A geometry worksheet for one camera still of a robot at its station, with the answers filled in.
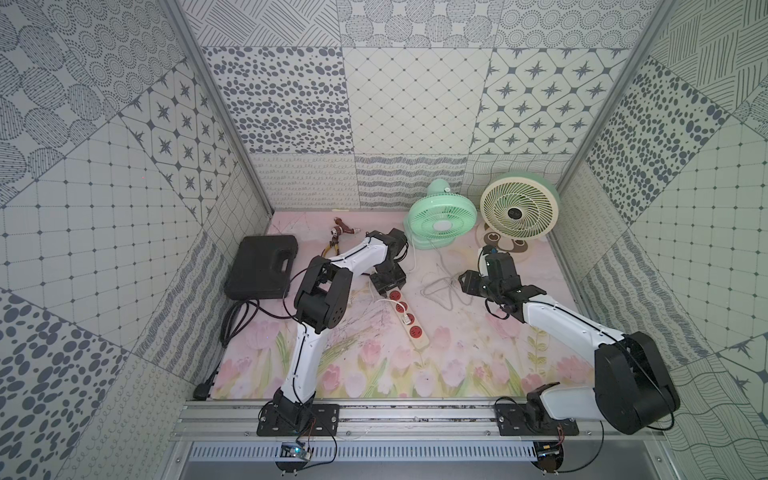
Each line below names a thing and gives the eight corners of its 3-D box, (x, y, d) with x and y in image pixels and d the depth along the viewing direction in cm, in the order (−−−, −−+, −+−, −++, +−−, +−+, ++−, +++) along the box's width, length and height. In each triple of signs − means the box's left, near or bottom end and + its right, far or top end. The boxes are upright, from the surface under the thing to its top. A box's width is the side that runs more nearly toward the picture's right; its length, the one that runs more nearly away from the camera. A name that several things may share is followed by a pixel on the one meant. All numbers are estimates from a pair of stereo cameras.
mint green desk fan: (406, 261, 107) (408, 211, 87) (405, 225, 118) (407, 174, 98) (463, 261, 107) (479, 211, 87) (457, 225, 118) (469, 174, 98)
